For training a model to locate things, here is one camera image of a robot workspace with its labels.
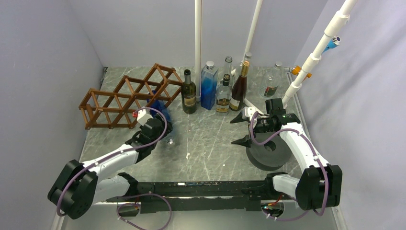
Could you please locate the blue label clear bottle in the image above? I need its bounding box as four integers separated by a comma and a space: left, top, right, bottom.
146, 90, 176, 146

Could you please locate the dark wine bottle gold cap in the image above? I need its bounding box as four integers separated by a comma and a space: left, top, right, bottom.
229, 61, 250, 111

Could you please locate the clear bottle black cap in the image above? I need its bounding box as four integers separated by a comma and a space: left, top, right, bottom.
215, 74, 231, 116

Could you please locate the tall clear bottle black label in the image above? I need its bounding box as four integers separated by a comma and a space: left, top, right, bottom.
221, 56, 233, 85

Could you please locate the dark bottle silver cap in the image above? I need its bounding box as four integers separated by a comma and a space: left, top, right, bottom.
181, 69, 197, 114

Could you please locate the clear bottle red black label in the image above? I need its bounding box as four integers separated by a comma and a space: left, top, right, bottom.
235, 52, 255, 77

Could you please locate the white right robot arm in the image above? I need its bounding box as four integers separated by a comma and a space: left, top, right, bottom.
231, 98, 342, 216

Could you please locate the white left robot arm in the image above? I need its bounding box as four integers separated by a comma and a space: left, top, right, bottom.
47, 115, 173, 219

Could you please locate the brown wooden wine rack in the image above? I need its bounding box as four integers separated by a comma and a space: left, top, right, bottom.
79, 63, 182, 129

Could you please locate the black round perforated speaker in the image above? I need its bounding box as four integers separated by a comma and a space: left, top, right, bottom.
246, 136, 292, 171

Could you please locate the orange clip on pipe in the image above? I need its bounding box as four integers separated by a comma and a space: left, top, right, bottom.
290, 66, 312, 78

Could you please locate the blue clip on pipe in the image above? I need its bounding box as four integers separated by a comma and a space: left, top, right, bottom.
322, 36, 341, 53

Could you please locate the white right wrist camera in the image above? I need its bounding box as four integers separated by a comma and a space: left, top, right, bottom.
241, 106, 257, 121

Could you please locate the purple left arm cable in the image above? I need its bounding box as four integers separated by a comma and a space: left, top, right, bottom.
56, 107, 168, 218

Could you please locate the clear bottle by right wall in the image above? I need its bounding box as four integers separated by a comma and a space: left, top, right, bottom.
258, 61, 284, 99

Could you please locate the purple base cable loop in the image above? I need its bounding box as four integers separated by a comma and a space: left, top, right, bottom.
116, 194, 172, 230

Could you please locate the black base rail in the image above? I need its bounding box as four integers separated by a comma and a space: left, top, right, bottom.
108, 180, 290, 214

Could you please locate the white PVC pipe frame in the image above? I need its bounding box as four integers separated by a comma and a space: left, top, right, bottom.
193, 0, 359, 116

